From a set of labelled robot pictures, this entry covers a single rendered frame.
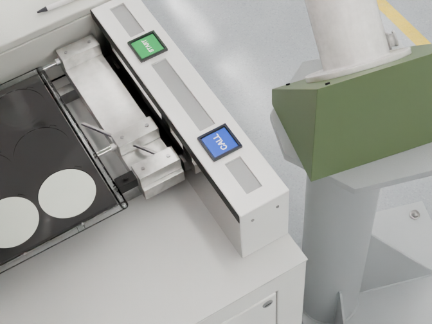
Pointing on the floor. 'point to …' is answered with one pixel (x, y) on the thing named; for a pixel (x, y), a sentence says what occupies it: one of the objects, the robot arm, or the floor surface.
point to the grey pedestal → (364, 239)
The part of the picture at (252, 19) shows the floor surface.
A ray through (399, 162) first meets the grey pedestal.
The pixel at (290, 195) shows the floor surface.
